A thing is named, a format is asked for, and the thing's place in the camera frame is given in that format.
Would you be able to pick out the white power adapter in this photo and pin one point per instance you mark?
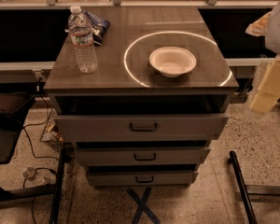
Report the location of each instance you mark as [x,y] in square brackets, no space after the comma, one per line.
[32,175]

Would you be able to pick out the middle grey drawer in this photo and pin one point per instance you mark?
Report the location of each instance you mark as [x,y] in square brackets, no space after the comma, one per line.
[141,156]

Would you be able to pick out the grey drawer cabinet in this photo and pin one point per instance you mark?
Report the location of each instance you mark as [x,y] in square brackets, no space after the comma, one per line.
[125,83]

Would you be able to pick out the wire basket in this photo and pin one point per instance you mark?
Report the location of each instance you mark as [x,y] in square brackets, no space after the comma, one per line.
[51,135]

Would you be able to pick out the dark chair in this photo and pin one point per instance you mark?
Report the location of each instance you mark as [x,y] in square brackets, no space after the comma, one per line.
[14,107]

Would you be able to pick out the clear plastic water bottle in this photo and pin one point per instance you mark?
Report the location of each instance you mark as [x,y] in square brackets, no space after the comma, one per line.
[80,31]

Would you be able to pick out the white paper bowl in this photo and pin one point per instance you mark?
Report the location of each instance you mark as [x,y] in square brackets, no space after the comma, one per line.
[172,61]

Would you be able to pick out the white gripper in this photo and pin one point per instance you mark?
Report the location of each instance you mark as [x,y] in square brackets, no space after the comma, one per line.
[278,32]

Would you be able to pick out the top grey drawer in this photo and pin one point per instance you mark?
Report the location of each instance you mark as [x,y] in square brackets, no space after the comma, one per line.
[113,128]

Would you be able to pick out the blue chip bag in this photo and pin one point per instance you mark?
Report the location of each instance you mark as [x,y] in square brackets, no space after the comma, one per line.
[99,26]

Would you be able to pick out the black metal stand leg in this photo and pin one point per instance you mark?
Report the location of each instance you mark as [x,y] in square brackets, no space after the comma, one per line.
[242,187]

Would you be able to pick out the bottom grey drawer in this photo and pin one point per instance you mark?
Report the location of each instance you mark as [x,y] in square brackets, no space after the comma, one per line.
[142,179]

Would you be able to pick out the blue tape cross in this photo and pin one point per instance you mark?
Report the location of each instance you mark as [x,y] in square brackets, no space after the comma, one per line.
[142,207]

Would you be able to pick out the grey drawer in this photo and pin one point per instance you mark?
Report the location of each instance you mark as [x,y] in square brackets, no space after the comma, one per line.
[141,156]
[113,128]
[142,179]

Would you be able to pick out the black table leg frame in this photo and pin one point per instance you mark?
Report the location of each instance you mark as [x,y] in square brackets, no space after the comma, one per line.
[54,189]

